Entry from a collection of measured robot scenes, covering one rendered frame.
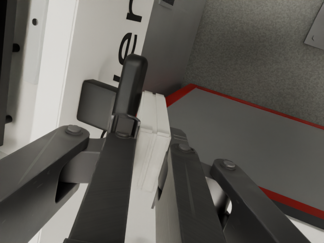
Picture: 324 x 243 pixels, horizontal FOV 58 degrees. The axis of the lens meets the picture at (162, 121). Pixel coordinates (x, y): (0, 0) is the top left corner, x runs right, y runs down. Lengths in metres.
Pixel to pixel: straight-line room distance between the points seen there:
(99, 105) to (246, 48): 0.91
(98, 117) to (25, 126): 0.15
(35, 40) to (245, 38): 0.86
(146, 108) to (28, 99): 0.18
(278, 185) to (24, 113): 0.34
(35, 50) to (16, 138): 0.10
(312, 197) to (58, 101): 0.38
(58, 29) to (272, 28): 0.94
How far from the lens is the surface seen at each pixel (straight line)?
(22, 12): 0.31
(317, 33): 1.07
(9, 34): 0.28
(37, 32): 0.28
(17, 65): 0.32
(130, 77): 0.17
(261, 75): 1.07
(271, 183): 0.45
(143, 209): 0.39
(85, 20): 0.18
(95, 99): 0.18
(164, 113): 0.15
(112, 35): 0.21
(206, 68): 1.08
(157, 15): 0.60
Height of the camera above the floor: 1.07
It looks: 68 degrees down
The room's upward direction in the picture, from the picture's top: 129 degrees counter-clockwise
